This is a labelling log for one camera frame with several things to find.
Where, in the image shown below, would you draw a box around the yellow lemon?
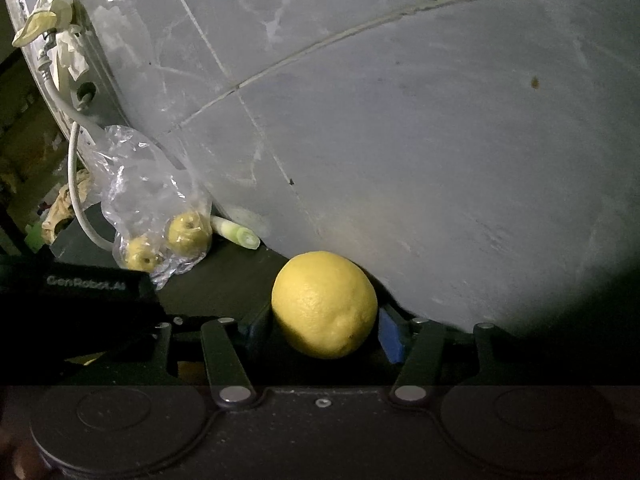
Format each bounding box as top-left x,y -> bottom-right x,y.
271,252 -> 378,359

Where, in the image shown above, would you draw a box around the bagged pear left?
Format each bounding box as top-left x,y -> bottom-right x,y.
124,235 -> 163,273

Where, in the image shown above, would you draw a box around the bagged pear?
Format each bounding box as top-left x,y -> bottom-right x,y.
166,211 -> 212,258
124,235 -> 163,273

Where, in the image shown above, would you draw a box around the beige crumpled cloth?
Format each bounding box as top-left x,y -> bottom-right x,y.
41,169 -> 92,245

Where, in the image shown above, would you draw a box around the clear plastic bag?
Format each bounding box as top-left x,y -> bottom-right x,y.
84,125 -> 212,289

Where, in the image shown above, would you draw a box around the green onion stalk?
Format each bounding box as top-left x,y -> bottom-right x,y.
210,216 -> 260,250

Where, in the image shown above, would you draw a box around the bagged pear right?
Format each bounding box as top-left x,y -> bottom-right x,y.
166,211 -> 212,258

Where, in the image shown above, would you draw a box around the yellow rag on tap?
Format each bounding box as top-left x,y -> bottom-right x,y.
12,0 -> 74,48

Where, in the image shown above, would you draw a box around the white hose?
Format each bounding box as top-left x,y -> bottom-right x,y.
34,29 -> 116,253

